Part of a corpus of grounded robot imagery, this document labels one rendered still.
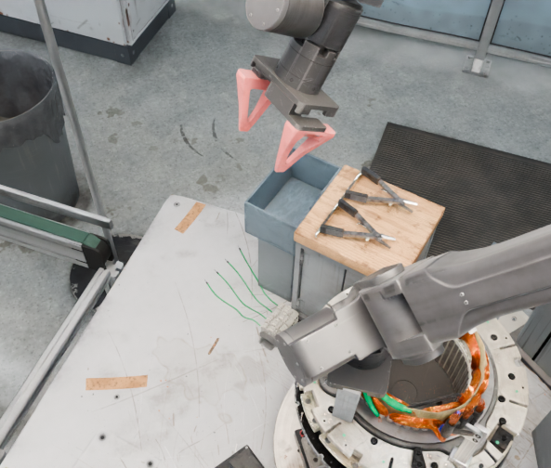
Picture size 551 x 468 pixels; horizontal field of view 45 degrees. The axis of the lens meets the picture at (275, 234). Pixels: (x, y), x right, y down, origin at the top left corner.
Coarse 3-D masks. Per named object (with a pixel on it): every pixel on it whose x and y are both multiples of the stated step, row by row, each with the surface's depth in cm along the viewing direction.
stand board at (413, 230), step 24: (336, 192) 118; (384, 192) 118; (408, 192) 118; (312, 216) 114; (336, 216) 114; (384, 216) 115; (408, 216) 115; (432, 216) 115; (312, 240) 111; (336, 240) 111; (360, 240) 111; (384, 240) 111; (408, 240) 111; (360, 264) 108; (384, 264) 108; (408, 264) 108
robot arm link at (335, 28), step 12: (324, 0) 67; (336, 0) 68; (348, 0) 70; (324, 12) 69; (336, 12) 69; (348, 12) 69; (360, 12) 70; (324, 24) 70; (336, 24) 69; (348, 24) 70; (312, 36) 70; (324, 36) 70; (336, 36) 70; (348, 36) 72; (324, 48) 72; (336, 48) 72
